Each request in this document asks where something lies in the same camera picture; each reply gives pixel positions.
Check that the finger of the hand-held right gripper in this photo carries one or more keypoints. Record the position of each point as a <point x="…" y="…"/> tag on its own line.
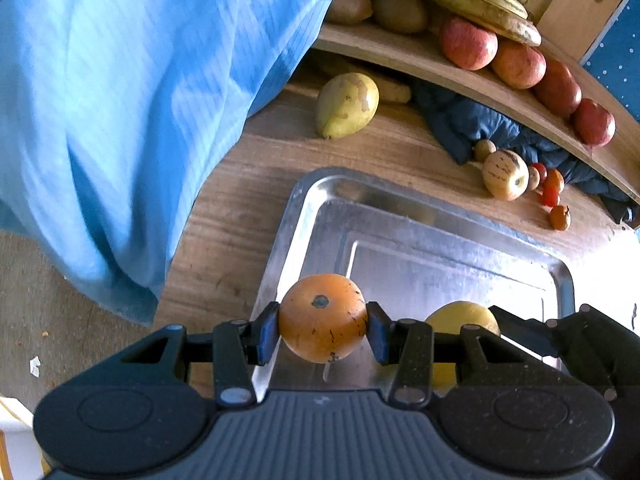
<point x="530" y="327"/>

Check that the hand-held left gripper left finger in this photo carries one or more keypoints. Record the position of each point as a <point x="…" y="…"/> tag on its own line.
<point x="267" y="334"/>

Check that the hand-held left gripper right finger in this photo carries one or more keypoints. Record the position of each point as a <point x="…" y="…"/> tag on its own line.
<point x="377" y="334"/>

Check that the orange speckled granadilla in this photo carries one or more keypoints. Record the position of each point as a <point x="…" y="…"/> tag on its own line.
<point x="322" y="317"/>

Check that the yellow lemon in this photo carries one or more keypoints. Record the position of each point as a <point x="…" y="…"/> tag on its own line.
<point x="460" y="317"/>

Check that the metal tray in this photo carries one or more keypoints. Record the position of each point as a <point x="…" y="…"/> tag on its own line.
<point x="425" y="240"/>

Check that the small orange mandarin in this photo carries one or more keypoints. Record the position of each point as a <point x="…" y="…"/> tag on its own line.
<point x="554" y="181"/>
<point x="559" y="218"/>

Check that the red cherry tomato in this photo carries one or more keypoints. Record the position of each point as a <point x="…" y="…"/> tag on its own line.
<point x="540" y="170"/>
<point x="550" y="197"/>

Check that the brown longan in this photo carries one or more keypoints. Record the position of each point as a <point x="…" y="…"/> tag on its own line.
<point x="484" y="150"/>
<point x="533" y="180"/>

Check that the striped pepino melon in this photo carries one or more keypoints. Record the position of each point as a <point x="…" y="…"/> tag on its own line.
<point x="504" y="176"/>

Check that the yellow-green pear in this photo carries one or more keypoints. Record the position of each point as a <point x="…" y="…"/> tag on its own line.
<point x="346" y="105"/>

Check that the red apple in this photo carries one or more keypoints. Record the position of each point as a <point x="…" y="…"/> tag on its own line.
<point x="594" y="122"/>
<point x="559" y="89"/>
<point x="519" y="66"/>
<point x="467" y="42"/>

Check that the dark blue cloth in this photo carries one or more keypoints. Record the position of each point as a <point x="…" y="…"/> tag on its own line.
<point x="470" y="120"/>

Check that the white paper scrap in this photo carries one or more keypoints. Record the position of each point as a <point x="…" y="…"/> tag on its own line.
<point x="35" y="366"/>

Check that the light blue garment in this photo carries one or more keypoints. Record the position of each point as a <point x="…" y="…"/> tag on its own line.
<point x="125" y="110"/>

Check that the white box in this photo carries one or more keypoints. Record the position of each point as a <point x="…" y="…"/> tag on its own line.
<point x="20" y="440"/>

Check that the blue white-dotted fabric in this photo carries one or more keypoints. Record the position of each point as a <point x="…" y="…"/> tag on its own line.
<point x="617" y="60"/>

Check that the wooden shelf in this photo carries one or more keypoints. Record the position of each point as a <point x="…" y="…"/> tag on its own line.
<point x="400" y="52"/>

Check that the brown-spotted banana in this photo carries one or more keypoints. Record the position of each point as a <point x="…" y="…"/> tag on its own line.
<point x="510" y="27"/>

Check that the wooden board panel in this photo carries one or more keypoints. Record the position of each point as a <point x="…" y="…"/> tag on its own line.
<point x="580" y="5"/>

